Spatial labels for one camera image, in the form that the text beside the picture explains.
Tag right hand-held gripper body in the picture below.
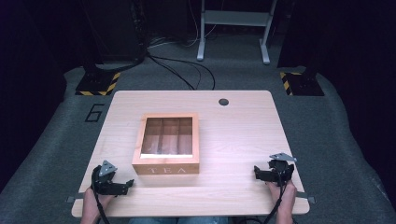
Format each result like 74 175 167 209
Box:
266 152 298 185

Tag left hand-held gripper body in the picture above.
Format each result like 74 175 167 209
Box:
91 160 126 197

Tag wooden tea box glass lid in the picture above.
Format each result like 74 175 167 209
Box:
132 112 201 175

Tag person's left hand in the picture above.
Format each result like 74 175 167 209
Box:
81 186 116 220

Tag person's right hand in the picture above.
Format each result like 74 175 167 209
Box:
266 179 298 218

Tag black base with hazard stripes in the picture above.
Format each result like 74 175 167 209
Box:
278 71 325 97
75 70 121 97

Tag white metal stand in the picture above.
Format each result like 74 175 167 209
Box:
196 0 278 65

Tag dark cabinet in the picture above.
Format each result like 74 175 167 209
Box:
81 0 149 64

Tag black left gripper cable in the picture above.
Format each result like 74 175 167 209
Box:
91 166 112 224

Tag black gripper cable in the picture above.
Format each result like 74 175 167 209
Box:
91 166 112 224
262 169 289 224

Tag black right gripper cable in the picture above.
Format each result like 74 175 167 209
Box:
262 169 289 224

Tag grey table bracket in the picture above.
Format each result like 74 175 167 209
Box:
65 192 86 204
295 190 317 205

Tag black floor cables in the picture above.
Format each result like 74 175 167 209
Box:
92 50 217 91

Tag white cables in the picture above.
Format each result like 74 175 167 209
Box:
148 0 219 50

